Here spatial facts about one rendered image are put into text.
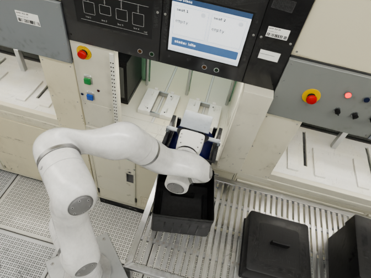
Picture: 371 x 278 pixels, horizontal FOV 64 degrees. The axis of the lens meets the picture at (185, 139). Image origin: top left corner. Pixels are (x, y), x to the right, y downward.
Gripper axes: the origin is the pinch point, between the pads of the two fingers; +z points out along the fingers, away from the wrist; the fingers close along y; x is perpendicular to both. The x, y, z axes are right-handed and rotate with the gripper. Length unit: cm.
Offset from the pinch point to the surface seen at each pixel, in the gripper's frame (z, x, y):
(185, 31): 14.9, 31.1, -12.4
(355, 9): 17, 52, 39
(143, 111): 35, -36, -34
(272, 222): -11, -38, 47
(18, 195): 1, -126, -119
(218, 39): 15.0, 31.4, 0.2
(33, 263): -40, -126, -81
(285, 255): -26, -38, 54
